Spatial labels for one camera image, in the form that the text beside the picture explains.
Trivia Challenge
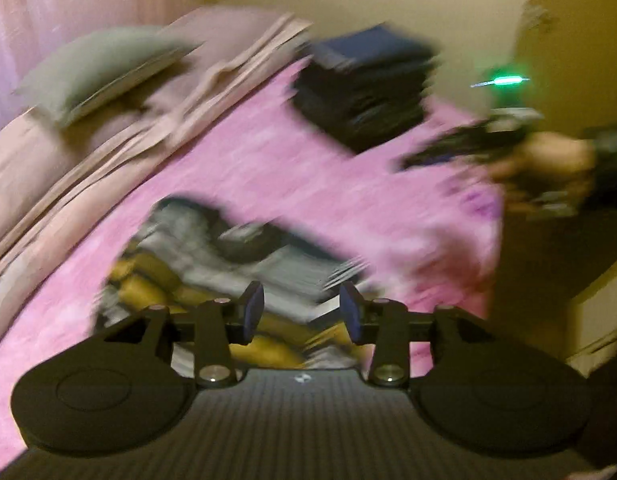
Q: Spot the person's right hand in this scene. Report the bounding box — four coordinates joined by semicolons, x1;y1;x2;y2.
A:
487;132;596;212

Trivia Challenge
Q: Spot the grey green pillow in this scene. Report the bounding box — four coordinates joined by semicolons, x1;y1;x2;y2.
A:
17;26;201;129

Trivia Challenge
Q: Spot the striped black yellow garment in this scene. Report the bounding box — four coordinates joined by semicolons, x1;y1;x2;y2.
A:
94;195;366;370

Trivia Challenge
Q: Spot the pink floral bed blanket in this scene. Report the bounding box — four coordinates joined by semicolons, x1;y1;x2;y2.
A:
0;67;501;470

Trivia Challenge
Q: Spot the dark folded clothes stack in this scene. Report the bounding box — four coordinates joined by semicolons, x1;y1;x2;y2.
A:
291;24;438;154

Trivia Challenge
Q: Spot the beige folded quilt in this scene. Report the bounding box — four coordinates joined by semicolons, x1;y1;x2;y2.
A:
0;5;315;351

